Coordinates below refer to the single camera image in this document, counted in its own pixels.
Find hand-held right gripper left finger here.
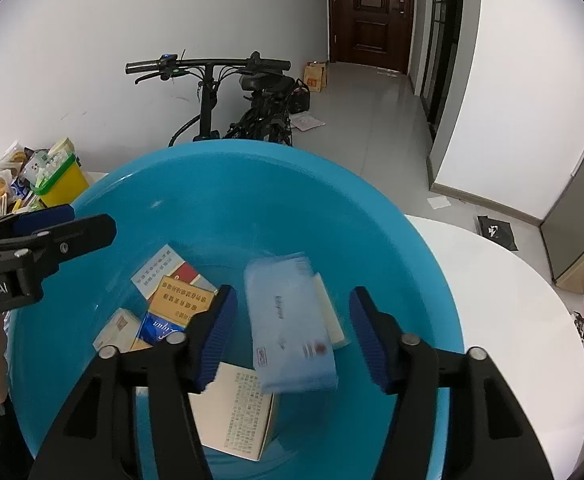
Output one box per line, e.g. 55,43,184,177
32,285,239,480

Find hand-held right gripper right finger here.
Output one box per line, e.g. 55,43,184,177
349,287,555,480

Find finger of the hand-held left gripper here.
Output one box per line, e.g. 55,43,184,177
0,204,76,245
0,213,117,273

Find cream white box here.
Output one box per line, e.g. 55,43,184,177
312,272,347,350

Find orange blue box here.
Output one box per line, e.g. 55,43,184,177
149,275,220,331

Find dark blue box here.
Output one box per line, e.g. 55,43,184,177
136,310,189,346

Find large beige box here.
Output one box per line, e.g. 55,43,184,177
188,362,279,462

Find light blue wipes packet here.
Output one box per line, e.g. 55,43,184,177
243,254,340,395

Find white box with printed text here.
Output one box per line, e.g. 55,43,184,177
130,244,180,303

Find small white box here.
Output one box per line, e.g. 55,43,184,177
93,307,142,353

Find blue plastic basin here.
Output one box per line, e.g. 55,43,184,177
9,140,468,480

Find white round desktop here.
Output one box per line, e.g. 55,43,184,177
404,214,584,480

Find yellow bin with green rim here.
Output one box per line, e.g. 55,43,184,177
30,152,90,209

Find black plastic bag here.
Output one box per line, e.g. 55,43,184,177
476,215,520,251

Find black bicycle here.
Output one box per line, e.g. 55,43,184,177
125,51,313,148

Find gold refrigerator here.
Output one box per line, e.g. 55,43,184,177
539,125,584,293

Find brown paper bag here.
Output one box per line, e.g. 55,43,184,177
304,60,330,93

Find black-framed sliding glass door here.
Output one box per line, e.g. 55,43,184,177
412,0,465,136

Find dark brown entrance door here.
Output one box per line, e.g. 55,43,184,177
328,0,415,68

